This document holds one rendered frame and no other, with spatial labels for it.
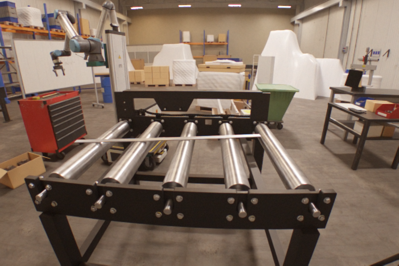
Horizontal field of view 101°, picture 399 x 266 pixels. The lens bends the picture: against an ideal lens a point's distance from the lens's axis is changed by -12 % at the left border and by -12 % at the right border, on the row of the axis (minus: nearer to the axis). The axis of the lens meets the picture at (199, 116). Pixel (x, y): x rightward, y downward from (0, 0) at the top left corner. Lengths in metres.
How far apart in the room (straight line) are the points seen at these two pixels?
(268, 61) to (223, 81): 1.23
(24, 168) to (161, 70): 7.74
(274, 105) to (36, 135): 4.06
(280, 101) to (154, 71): 7.10
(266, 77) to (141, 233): 4.32
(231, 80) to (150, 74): 5.83
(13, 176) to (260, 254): 2.79
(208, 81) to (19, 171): 4.05
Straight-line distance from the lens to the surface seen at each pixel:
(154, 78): 9.80
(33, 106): 3.24
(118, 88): 2.66
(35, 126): 3.34
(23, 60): 5.59
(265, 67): 5.05
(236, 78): 4.74
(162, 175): 1.93
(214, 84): 4.88
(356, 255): 2.09
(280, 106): 3.99
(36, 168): 3.16
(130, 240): 1.88
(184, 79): 9.69
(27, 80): 5.60
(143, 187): 0.82
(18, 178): 3.09
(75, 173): 1.16
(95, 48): 2.55
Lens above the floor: 1.43
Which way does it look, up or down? 18 degrees down
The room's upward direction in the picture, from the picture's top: straight up
